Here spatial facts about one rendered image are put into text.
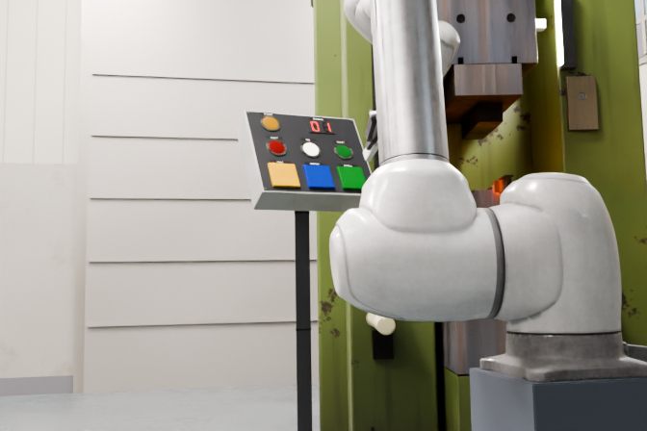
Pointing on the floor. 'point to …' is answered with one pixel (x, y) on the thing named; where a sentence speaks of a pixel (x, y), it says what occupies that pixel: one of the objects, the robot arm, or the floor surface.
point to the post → (303, 322)
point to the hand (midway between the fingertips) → (371, 148)
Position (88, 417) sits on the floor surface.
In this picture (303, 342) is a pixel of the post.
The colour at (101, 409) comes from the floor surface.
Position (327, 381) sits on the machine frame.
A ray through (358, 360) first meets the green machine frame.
